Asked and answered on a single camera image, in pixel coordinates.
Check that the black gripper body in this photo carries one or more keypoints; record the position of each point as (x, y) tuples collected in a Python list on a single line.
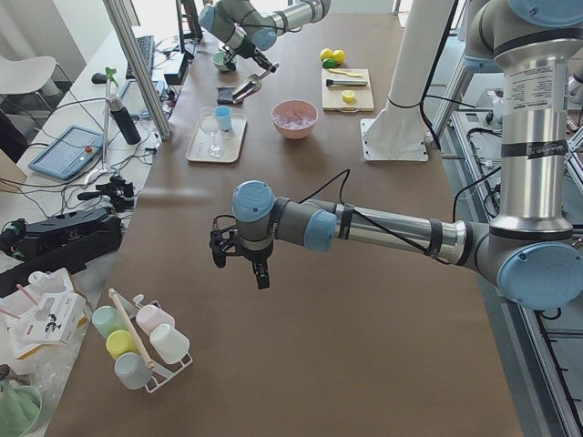
[(251, 256), (251, 51)]

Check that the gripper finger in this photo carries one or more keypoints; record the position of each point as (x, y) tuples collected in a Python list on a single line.
[(261, 272)]

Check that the steel ice scoop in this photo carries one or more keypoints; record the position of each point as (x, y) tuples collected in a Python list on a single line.
[(249, 87)]

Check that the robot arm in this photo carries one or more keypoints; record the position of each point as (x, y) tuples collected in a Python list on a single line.
[(247, 33), (526, 251)]

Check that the light blue cup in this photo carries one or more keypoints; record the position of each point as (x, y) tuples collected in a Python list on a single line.
[(223, 116)]

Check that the clear ice cubes pile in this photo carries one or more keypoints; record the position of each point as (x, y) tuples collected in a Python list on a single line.
[(293, 119)]

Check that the pink rack cup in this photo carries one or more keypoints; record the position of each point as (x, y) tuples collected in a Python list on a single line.
[(150, 316)]

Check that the yellow rack cup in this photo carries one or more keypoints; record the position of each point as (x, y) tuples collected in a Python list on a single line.
[(120, 342)]

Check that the green rack cup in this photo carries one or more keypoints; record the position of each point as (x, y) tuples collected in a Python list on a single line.
[(106, 320)]

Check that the grey-blue rack cup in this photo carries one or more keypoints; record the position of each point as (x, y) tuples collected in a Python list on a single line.
[(132, 371)]

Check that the green bowl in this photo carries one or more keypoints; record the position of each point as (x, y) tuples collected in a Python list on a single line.
[(225, 62)]

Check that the grey folded cloth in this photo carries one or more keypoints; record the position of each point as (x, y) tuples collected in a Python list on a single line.
[(225, 96)]

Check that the yellow lemon far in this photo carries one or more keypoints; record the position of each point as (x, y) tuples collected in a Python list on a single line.
[(326, 53)]

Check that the yellow lemon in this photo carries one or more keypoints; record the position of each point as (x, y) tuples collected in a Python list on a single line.
[(326, 53), (338, 56)]

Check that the clear wine glass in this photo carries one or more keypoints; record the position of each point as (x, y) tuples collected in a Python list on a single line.
[(208, 124)]

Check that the green lime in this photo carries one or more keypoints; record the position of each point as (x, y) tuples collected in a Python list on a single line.
[(328, 63)]

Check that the pink bowl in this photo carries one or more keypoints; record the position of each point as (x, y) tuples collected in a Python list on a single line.
[(295, 105)]

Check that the yellow lemon near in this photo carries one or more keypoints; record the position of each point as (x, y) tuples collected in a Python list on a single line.
[(338, 56)]

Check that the cream serving tray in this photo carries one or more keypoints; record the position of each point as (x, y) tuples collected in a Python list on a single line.
[(198, 149)]

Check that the black keyboard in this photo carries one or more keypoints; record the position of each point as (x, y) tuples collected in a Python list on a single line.
[(147, 49)]

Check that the bamboo cutting board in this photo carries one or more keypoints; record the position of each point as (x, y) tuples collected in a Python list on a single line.
[(332, 96)]

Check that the yellow plastic knife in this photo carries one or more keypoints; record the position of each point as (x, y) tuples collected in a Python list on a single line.
[(344, 72)]

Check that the half lemon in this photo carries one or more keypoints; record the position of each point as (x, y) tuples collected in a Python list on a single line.
[(348, 96)]

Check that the black water bottle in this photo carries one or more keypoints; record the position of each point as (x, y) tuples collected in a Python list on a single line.
[(123, 119)]

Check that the black computer mouse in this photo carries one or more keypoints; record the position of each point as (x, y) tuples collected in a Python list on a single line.
[(99, 79)]

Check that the blue teach pendant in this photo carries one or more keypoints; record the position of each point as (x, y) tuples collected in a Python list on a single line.
[(69, 153)]

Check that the white product box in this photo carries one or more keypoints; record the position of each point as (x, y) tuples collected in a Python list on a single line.
[(55, 319)]

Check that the white chair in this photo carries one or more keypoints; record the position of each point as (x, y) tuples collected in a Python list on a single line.
[(28, 76)]

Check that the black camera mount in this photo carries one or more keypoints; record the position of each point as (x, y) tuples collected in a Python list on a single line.
[(222, 241)]

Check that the aluminium frame post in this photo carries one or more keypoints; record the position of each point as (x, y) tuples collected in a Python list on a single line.
[(119, 19)]

